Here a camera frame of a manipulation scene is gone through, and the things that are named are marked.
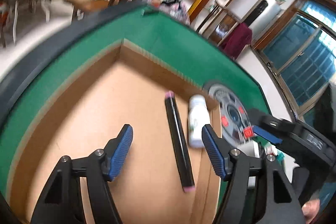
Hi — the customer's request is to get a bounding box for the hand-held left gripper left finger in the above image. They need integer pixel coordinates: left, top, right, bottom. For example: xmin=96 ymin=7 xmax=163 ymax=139
xmin=31 ymin=124 xmax=133 ymax=224

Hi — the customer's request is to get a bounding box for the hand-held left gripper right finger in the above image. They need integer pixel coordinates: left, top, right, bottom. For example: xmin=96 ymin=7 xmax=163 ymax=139
xmin=202 ymin=124 xmax=307 ymax=224

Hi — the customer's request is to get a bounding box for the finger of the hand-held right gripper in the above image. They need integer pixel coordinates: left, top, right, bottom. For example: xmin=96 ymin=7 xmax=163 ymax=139
xmin=247 ymin=108 xmax=298 ymax=146

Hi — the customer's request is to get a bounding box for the white plastic bottle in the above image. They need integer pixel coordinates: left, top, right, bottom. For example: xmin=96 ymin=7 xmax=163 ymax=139
xmin=188 ymin=94 xmax=209 ymax=148

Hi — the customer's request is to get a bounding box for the brown cardboard box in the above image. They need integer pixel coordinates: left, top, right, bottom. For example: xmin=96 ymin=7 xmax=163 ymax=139
xmin=8 ymin=39 xmax=223 ymax=224

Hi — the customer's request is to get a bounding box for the person's right hand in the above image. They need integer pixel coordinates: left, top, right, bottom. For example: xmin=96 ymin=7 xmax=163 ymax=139
xmin=302 ymin=200 xmax=322 ymax=224

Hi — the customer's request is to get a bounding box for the black pen with pink caps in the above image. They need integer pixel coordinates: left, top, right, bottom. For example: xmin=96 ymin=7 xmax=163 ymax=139
xmin=165 ymin=91 xmax=195 ymax=193

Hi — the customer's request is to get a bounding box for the round table control panel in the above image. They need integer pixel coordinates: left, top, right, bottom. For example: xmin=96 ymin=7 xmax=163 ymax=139
xmin=203 ymin=80 xmax=259 ymax=144

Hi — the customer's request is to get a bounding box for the wooden framed window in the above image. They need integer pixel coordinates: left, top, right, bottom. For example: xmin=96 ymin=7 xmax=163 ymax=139
xmin=260 ymin=0 xmax=336 ymax=114

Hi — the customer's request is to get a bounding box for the maroon cloth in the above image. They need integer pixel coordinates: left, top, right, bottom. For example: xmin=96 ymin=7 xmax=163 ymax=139
xmin=219 ymin=22 xmax=253 ymax=60

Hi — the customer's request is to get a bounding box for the white standing air conditioner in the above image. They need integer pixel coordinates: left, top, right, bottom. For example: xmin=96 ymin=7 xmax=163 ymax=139
xmin=244 ymin=0 xmax=281 ymax=41

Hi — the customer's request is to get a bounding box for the pile of clothes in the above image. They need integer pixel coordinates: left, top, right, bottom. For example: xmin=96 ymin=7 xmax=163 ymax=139
xmin=160 ymin=0 xmax=191 ymax=22

